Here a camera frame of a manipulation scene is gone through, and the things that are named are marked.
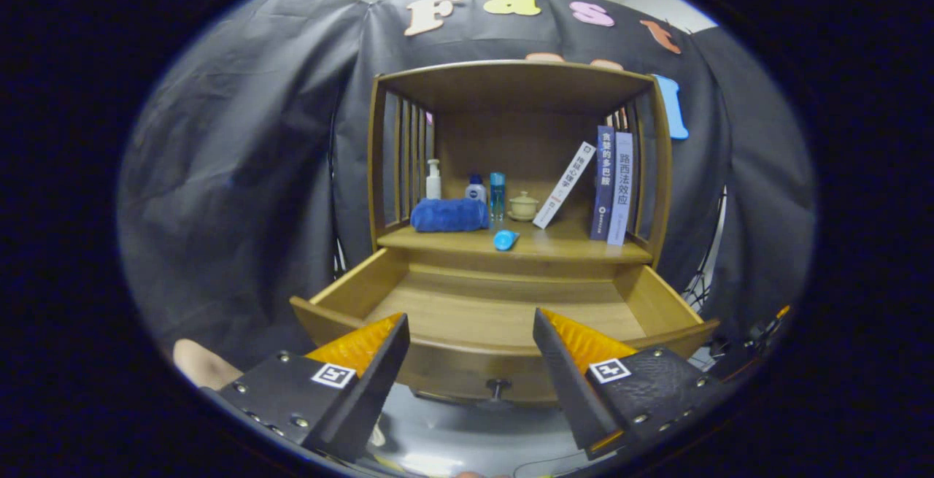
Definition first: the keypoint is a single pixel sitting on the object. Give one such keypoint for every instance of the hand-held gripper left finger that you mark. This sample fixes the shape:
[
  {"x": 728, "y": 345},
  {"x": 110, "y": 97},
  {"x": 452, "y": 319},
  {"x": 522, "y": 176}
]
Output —
[{"x": 372, "y": 390}]

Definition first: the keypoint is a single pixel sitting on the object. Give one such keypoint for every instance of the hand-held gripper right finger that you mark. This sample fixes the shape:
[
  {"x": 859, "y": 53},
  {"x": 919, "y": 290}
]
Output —
[{"x": 569, "y": 390}]

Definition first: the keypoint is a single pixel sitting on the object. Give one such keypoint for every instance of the wooden drawer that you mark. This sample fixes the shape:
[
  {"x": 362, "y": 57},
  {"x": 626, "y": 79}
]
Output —
[{"x": 474, "y": 317}]

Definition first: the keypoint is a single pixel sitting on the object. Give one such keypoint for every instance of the blue and white tube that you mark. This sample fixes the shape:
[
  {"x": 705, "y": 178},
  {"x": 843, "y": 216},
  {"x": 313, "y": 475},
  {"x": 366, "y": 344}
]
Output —
[{"x": 505, "y": 240}]

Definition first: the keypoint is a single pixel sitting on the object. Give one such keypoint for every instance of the wooden countertop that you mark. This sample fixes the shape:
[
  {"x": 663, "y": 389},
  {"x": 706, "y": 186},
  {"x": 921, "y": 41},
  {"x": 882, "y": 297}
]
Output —
[{"x": 554, "y": 241}]

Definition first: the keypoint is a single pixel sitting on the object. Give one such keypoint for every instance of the wooden cabinet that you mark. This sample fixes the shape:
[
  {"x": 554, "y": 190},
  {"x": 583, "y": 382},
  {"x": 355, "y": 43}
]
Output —
[{"x": 511, "y": 84}]

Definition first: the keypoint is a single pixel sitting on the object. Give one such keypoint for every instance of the person's leg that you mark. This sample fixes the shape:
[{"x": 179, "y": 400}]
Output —
[{"x": 204, "y": 365}]

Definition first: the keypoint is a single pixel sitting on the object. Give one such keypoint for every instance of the beige lidded teacup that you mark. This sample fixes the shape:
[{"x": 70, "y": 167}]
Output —
[{"x": 523, "y": 207}]

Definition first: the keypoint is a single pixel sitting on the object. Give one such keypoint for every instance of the blue folded towel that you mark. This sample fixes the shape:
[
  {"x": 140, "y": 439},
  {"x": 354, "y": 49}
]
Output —
[{"x": 449, "y": 215}]

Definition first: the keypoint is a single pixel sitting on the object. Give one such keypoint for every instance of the white book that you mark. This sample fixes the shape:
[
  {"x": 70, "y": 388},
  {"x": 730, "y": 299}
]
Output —
[{"x": 565, "y": 184}]

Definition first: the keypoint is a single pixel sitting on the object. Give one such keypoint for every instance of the clear blue bottle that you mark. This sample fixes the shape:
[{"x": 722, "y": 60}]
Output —
[{"x": 497, "y": 197}]

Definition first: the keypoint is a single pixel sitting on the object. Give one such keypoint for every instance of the dark blue book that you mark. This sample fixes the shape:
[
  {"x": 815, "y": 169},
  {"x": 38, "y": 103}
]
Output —
[{"x": 603, "y": 182}]

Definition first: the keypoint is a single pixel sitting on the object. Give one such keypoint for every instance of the light purple book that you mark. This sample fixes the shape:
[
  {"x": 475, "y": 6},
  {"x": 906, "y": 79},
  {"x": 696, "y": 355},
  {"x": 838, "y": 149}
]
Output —
[{"x": 622, "y": 186}]

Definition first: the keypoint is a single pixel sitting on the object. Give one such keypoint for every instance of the white pump bottle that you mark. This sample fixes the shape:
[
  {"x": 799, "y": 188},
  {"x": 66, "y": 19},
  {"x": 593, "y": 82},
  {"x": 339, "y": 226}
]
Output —
[{"x": 434, "y": 186}]

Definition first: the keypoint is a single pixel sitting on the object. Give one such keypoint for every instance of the white bottle with blue cap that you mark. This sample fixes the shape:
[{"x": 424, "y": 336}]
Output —
[{"x": 476, "y": 192}]

